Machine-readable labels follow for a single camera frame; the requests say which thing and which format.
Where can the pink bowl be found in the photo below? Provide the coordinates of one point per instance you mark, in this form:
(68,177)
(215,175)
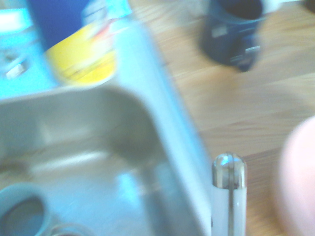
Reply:
(300,172)

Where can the Lysol wipes canister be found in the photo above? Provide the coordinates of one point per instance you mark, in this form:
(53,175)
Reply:
(83,59)

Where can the dark blue mug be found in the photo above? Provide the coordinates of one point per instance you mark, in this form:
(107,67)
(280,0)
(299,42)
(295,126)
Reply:
(221,46)

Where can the grey-green mug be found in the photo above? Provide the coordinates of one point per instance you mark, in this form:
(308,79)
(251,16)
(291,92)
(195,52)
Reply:
(14,191)

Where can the stainless steel double sink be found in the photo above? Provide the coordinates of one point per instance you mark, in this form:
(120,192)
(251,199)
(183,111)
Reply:
(98,147)

